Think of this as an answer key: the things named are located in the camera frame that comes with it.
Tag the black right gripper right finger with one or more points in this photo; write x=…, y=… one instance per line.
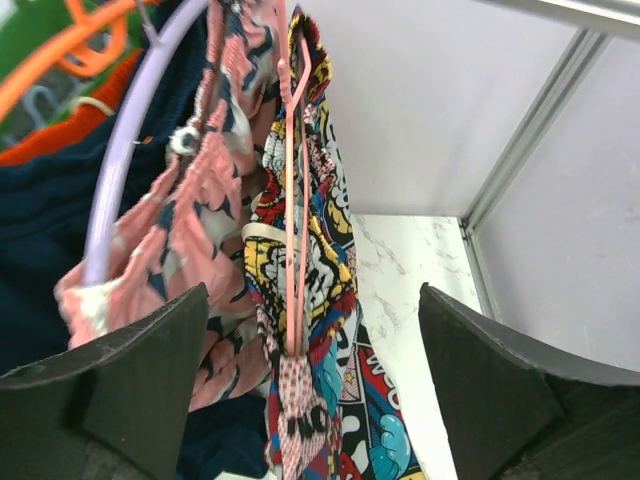
x=517, y=408

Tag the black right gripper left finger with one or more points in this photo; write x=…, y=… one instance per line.
x=113, y=408

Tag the comic print shorts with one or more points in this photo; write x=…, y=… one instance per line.
x=332, y=412

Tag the pink wire hanger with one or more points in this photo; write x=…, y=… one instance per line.
x=296, y=239

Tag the pink shark print shorts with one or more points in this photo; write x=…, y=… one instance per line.
x=186, y=231

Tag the navy blue shorts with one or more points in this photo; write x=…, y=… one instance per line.
x=42, y=234

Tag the lilac hanger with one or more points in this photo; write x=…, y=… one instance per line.
x=121, y=145

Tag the orange shorts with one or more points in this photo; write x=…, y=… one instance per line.
x=83, y=119

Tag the orange hanger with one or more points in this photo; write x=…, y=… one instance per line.
x=92, y=43

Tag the metal clothes rail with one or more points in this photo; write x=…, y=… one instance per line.
x=611, y=16

